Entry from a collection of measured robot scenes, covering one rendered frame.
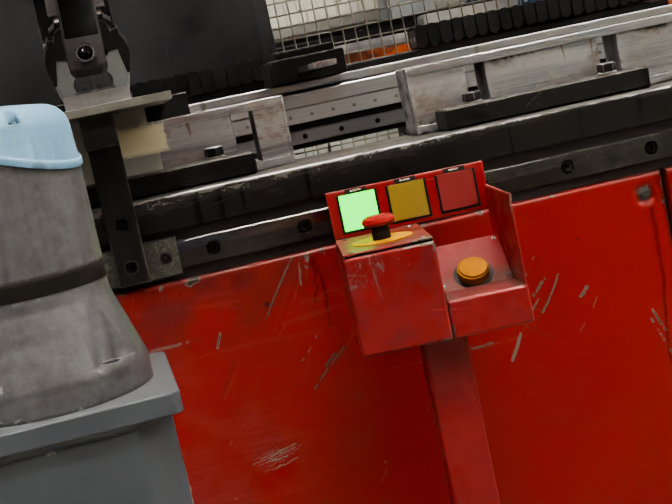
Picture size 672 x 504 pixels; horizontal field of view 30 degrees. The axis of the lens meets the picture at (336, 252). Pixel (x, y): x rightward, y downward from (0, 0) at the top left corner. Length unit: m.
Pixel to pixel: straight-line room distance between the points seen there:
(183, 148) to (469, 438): 0.56
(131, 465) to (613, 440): 0.98
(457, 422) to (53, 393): 0.69
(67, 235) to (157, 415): 0.15
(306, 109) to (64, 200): 1.09
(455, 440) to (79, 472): 0.67
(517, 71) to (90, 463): 1.06
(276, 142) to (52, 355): 0.86
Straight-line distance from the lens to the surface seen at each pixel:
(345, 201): 1.55
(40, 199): 0.93
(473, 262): 1.49
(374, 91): 2.02
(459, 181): 1.56
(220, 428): 1.65
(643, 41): 1.88
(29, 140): 0.93
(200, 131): 1.72
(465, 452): 1.51
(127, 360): 0.95
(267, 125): 1.73
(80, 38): 1.53
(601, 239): 1.73
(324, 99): 2.00
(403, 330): 1.42
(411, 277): 1.41
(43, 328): 0.93
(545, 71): 1.83
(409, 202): 1.55
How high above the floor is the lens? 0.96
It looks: 7 degrees down
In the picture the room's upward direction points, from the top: 12 degrees counter-clockwise
